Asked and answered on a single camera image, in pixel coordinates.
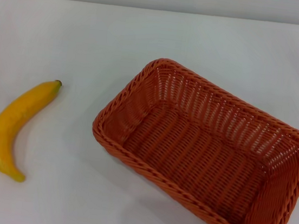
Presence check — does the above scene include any yellow banana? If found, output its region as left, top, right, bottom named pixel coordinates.
left=0, top=72, right=63, bottom=187

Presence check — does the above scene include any orange woven rectangular basket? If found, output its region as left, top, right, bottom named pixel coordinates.
left=80, top=50, right=299, bottom=224

